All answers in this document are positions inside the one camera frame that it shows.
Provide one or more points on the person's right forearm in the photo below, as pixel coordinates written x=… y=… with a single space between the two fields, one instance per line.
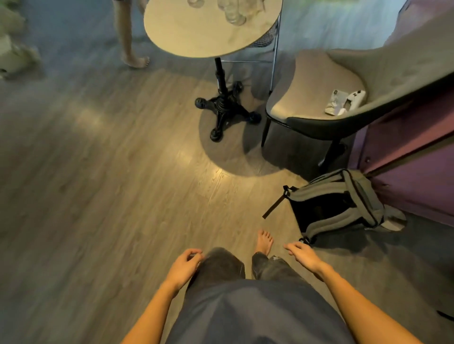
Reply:
x=369 y=312

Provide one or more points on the person's right foot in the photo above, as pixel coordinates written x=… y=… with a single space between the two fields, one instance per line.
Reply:
x=264 y=242

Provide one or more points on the grey black backpack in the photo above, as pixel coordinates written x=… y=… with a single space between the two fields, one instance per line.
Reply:
x=337 y=202

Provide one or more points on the beige upholstered chair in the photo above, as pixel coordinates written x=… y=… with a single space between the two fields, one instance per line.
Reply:
x=312 y=88

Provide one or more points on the person's left forearm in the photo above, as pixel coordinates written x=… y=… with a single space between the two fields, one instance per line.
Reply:
x=149 y=319

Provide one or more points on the person's left hand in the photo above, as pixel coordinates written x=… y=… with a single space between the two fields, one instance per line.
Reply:
x=184 y=271

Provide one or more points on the person's dark blue shirt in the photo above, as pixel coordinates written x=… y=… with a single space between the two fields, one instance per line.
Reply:
x=259 y=312

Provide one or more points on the pink counter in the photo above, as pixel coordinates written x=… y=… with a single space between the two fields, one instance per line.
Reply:
x=408 y=159

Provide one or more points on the white handheld controller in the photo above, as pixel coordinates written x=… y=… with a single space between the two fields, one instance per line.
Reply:
x=354 y=97

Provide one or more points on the person's dark grey jeans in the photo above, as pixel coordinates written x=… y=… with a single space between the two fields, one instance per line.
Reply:
x=220 y=265

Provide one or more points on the houndstooth folding chair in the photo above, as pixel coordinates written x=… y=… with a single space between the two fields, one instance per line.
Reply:
x=264 y=39

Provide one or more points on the round marble table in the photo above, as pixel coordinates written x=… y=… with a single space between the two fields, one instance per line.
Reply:
x=184 y=32

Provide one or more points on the person's right hand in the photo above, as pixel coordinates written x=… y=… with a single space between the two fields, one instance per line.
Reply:
x=306 y=258

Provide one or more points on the clear drinking glass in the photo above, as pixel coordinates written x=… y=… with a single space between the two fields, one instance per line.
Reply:
x=195 y=3
x=236 y=16
x=223 y=4

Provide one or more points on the smartphone with pale case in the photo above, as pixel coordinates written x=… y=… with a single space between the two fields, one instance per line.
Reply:
x=335 y=101

